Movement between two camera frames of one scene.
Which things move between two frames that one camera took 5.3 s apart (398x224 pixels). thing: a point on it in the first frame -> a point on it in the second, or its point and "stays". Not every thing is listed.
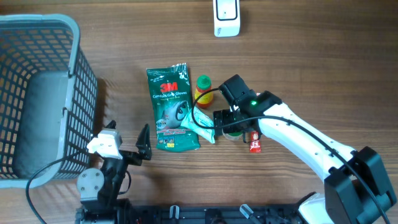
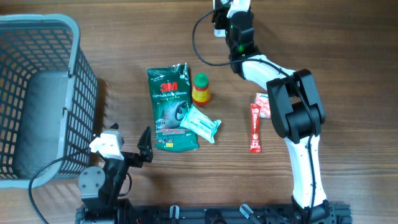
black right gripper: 226,117 -> 219,15
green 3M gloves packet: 171,101 stays
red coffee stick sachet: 255,145 stays
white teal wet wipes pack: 201,119 stays
